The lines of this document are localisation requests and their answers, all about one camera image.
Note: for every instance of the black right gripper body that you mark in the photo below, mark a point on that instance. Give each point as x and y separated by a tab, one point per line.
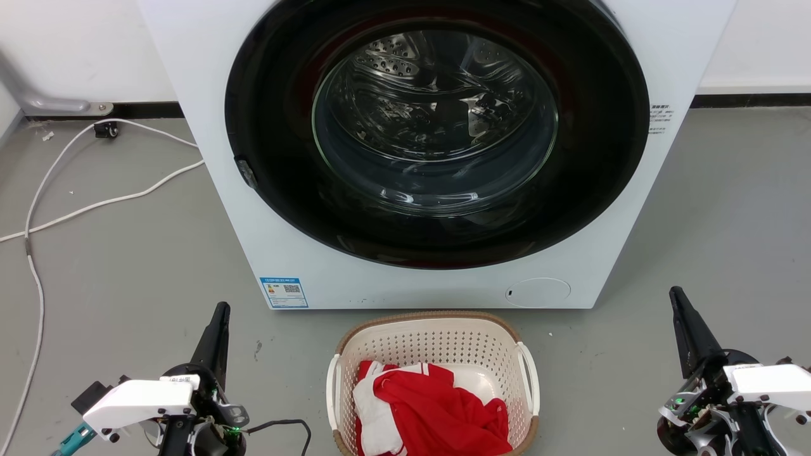
703	411

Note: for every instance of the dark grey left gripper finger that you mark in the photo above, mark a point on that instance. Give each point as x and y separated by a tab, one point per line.
214	345

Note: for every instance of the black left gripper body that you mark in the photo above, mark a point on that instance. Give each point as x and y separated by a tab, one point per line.
212	405

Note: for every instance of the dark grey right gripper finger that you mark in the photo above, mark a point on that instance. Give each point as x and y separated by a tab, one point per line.
692	335

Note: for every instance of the white perforated plastic laundry basket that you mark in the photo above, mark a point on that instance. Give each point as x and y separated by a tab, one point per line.
437	345

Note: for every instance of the blue energy label sticker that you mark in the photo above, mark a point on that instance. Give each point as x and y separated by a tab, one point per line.
284	292

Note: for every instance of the teal connector piece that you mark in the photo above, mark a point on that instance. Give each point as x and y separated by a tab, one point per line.
73	440

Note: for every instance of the round white filter cover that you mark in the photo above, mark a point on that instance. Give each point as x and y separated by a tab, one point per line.
538	292

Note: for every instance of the round black glass washer door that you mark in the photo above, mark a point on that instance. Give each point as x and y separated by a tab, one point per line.
279	158

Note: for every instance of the small printed text sticker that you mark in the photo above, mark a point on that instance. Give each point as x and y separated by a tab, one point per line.
660	119

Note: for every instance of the red and white garment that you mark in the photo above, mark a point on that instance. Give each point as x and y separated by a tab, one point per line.
437	408

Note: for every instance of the small black caster wheel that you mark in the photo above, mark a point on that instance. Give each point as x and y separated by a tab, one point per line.
108	130

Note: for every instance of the white front-load washing machine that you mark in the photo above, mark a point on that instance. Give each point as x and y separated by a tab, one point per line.
203	95

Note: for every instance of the grey drain pipe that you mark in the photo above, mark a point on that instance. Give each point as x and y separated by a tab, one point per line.
44	103

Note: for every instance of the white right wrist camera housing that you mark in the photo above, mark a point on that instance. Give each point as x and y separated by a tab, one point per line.
770	383

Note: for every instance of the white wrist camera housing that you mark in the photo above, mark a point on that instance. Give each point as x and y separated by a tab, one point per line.
139	402
770	383

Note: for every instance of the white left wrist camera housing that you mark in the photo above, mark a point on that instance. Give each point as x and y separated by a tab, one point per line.
139	402

